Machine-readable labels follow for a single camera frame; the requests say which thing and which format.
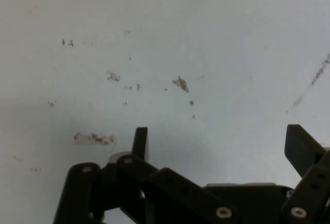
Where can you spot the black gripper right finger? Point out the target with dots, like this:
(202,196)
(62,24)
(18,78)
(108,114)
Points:
(301,146)

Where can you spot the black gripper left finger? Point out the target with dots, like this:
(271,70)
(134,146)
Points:
(134,182)

